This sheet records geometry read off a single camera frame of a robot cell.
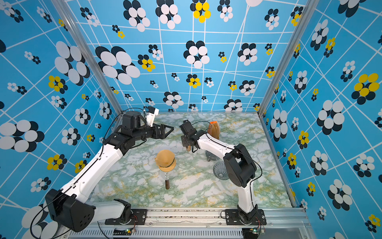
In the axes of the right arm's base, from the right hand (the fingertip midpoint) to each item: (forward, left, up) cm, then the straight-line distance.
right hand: (188, 138), depth 94 cm
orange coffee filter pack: (+8, -17, 0) cm, 19 cm away
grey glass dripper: (-19, -19, -6) cm, 27 cm away
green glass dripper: (-22, +10, +6) cm, 25 cm away
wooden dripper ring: (-22, +9, +3) cm, 24 cm away
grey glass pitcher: (-9, -14, -7) cm, 18 cm away
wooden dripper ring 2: (-6, -1, -2) cm, 6 cm away
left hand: (-7, +8, +21) cm, 24 cm away
